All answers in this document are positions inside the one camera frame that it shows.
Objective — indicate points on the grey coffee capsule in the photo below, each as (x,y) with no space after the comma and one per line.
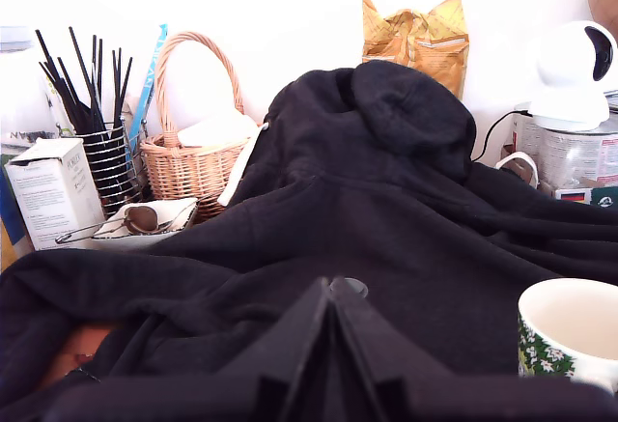
(358,289)

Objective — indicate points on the green illustrated coffee mug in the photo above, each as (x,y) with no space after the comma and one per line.
(565,316)

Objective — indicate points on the black hooded sweatshirt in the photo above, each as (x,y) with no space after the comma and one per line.
(386,200)

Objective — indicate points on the white square dish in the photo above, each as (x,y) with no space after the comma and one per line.
(145,241)

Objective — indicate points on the metal tea strainer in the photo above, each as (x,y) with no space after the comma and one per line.
(141,220)

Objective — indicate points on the white cloth in basket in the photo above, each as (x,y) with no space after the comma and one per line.
(217,130)

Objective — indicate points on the dark green box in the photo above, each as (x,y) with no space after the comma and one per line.
(606,198)

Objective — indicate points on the silver tin can red label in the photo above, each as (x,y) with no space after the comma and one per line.
(574,151)

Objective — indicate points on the white printed carton box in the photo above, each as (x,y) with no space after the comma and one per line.
(53,195)

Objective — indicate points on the tall light blue box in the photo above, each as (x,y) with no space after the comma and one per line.
(150,79)

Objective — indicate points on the thin black stick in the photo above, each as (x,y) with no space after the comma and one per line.
(85,74)
(100,69)
(115,84)
(123,89)
(58,73)

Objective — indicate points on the yellow paper bag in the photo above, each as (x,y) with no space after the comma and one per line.
(434,40)

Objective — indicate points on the blue and yellow package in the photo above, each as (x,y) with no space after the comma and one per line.
(9,209)

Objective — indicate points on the white printed package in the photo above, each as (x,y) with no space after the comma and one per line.
(19,103)

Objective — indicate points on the white round security camera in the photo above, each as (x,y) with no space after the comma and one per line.
(565,84)

